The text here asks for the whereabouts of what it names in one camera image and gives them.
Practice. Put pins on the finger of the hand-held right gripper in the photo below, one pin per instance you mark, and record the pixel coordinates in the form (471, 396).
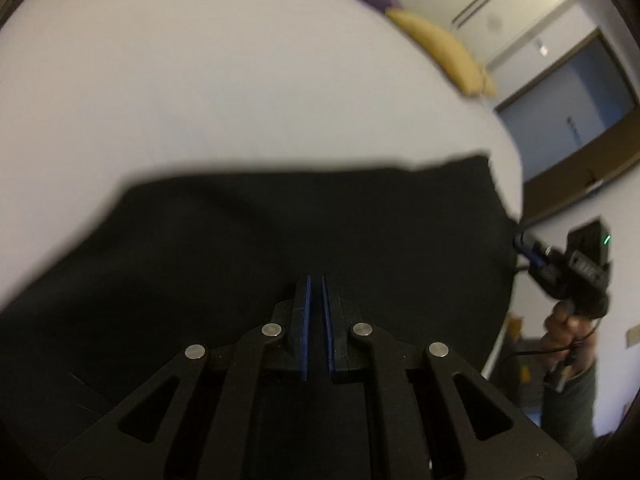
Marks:
(531, 249)

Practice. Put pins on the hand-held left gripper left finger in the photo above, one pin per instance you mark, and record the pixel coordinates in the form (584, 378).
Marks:
(305, 320)

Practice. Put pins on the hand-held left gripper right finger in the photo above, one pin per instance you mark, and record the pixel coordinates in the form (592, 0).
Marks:
(327, 320)

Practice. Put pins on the black pants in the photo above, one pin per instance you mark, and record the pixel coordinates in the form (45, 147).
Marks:
(260, 240)

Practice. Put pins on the person's right forearm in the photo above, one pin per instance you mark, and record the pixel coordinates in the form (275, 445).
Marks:
(570, 415)

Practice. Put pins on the person's right hand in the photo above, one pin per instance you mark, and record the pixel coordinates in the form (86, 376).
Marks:
(565, 340)

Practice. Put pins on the dark furniture with yellow items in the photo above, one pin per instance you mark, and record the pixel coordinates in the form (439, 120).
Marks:
(517, 360)

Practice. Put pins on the wooden framed window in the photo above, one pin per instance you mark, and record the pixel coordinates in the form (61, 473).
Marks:
(575, 115)

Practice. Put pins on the yellow pillow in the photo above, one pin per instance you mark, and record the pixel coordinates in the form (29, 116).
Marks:
(447, 52)

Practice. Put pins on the white bed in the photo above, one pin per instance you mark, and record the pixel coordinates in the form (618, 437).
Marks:
(210, 75)

